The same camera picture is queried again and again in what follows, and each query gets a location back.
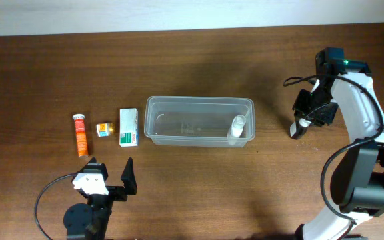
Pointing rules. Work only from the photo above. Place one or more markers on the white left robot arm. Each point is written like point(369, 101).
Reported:
point(90, 220)

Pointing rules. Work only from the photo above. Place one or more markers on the white spray bottle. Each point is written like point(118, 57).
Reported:
point(236, 129)

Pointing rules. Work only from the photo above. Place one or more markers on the orange effervescent tablet tube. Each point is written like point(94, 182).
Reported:
point(80, 133)

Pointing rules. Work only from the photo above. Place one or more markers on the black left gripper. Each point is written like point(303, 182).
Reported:
point(128, 178)

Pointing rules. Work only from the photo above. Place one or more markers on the white green medicine box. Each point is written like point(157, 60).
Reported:
point(128, 129)

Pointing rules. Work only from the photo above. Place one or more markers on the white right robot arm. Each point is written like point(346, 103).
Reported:
point(352, 179)

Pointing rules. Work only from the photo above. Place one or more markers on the clear plastic container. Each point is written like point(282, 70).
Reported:
point(197, 121)

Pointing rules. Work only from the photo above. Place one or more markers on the dark bottle white cap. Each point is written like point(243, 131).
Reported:
point(299, 128)

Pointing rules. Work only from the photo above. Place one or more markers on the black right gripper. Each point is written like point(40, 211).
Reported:
point(301, 110)

